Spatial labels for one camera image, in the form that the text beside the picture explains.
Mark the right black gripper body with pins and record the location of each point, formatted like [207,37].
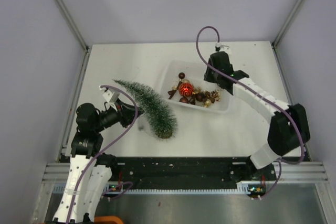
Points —
[212,77]

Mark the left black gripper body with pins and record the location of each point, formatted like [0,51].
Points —
[111,116]

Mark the small green christmas tree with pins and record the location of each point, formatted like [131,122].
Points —
[157,112]

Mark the large brown matte bauble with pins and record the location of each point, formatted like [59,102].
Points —
[200,97]

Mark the white plastic basket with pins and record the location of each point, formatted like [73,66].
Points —
[194,73]

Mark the red glitter bauble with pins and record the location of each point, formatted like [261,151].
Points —
[186,89]

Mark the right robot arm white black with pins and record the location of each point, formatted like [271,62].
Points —
[288,124]

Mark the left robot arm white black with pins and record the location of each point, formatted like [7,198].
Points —
[90,167]

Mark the dark brown small bauble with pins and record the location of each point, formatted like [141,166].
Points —
[181,75]

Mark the orange plastic crate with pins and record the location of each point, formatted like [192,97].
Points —
[108,220]

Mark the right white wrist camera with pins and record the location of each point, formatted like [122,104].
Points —
[220,47]

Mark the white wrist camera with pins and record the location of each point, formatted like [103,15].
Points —
[110,96]
[220,47]

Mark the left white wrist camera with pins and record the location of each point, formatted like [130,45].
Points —
[110,96]

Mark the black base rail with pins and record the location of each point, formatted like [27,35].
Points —
[186,172]

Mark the grey cable duct strip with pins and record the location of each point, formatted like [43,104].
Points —
[241,189]

